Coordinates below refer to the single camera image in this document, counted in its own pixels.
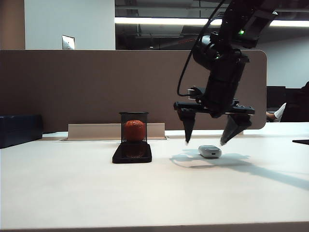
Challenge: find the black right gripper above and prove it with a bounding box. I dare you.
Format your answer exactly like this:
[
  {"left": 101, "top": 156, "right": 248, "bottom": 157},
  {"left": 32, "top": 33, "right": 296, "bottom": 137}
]
[{"left": 173, "top": 48, "right": 256, "bottom": 146}]

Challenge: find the long ceiling light strip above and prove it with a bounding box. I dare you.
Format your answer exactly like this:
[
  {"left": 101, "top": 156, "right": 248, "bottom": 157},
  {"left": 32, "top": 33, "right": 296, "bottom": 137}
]
[{"left": 114, "top": 16, "right": 309, "bottom": 28}]

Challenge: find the beige cable tray flap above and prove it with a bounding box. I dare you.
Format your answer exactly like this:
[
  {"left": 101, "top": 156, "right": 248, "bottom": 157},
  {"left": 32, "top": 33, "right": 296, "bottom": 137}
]
[{"left": 54, "top": 123, "right": 170, "bottom": 143}]

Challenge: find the seated person in dark clothing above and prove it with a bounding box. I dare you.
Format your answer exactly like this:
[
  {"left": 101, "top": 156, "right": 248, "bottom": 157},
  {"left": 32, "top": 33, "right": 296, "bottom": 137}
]
[{"left": 266, "top": 81, "right": 309, "bottom": 123}]

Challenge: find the metal wall plate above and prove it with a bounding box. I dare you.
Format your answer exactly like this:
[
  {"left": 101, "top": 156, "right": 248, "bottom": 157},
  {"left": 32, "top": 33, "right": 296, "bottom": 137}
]
[{"left": 62, "top": 35, "right": 75, "bottom": 51}]

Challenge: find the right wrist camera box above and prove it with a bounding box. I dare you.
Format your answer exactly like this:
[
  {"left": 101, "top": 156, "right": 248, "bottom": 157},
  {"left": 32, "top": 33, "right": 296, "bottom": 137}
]
[{"left": 186, "top": 86, "right": 206, "bottom": 100}]

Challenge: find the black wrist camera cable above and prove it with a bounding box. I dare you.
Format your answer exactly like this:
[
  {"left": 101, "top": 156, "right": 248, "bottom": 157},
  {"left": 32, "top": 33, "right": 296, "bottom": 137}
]
[{"left": 177, "top": 0, "right": 230, "bottom": 97}]

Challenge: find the white wireless earphone case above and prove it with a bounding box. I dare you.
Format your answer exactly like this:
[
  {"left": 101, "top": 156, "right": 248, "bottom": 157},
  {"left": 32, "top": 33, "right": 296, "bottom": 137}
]
[{"left": 198, "top": 145, "right": 222, "bottom": 160}]

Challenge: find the dark blue box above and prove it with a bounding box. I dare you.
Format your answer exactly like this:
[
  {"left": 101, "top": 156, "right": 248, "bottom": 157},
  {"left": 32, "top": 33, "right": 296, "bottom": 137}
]
[{"left": 0, "top": 114, "right": 43, "bottom": 149}]

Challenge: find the orange tangerine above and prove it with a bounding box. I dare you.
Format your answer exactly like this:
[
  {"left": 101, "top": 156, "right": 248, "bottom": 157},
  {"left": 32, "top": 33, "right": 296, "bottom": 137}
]
[{"left": 124, "top": 120, "right": 146, "bottom": 142}]

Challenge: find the black mesh pen holder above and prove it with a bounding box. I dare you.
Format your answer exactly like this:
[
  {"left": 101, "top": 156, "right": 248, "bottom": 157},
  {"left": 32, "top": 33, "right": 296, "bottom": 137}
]
[{"left": 119, "top": 112, "right": 150, "bottom": 145}]

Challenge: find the black smartphone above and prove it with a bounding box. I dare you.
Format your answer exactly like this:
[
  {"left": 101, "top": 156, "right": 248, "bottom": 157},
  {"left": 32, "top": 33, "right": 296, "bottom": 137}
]
[{"left": 112, "top": 143, "right": 153, "bottom": 164}]

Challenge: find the computer monitor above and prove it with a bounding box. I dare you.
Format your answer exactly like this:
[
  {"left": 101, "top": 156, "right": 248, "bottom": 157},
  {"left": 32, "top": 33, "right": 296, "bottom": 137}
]
[{"left": 267, "top": 86, "right": 286, "bottom": 107}]

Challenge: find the brown desk partition panel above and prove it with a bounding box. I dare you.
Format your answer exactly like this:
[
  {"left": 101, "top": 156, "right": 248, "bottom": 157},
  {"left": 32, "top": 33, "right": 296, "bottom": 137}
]
[{"left": 0, "top": 50, "right": 268, "bottom": 131}]

